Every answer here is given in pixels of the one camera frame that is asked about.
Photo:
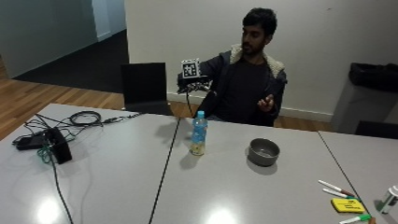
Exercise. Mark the grey metal bowl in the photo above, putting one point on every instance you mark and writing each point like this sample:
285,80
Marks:
263,151

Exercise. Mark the the person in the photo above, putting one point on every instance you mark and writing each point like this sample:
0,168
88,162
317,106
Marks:
243,90

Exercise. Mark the red-capped white marker pen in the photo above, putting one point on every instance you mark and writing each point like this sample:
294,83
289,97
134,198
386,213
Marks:
334,188

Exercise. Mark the black chair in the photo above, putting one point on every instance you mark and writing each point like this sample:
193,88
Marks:
145,87

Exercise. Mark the grey bin with black bag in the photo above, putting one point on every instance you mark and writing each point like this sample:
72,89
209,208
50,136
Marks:
365,96

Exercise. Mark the clear plastic drink bottle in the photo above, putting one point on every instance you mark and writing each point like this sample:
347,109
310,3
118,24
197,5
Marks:
198,134

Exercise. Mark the yellow sponge eraser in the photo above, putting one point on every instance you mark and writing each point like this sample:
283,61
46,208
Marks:
347,205

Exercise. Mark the black box device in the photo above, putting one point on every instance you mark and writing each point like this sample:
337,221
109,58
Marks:
58,145

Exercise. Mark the green-capped white marker pen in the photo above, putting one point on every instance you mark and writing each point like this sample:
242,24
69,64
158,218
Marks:
337,193
355,219

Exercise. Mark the dark chair back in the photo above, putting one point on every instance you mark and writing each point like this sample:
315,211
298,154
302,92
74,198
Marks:
377,129

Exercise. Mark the white marker cube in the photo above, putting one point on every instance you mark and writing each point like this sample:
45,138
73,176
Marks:
190,69

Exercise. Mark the flat black device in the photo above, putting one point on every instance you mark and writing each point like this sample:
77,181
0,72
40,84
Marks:
28,143

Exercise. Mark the white spray bottle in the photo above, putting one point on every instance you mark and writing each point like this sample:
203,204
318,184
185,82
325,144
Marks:
389,199

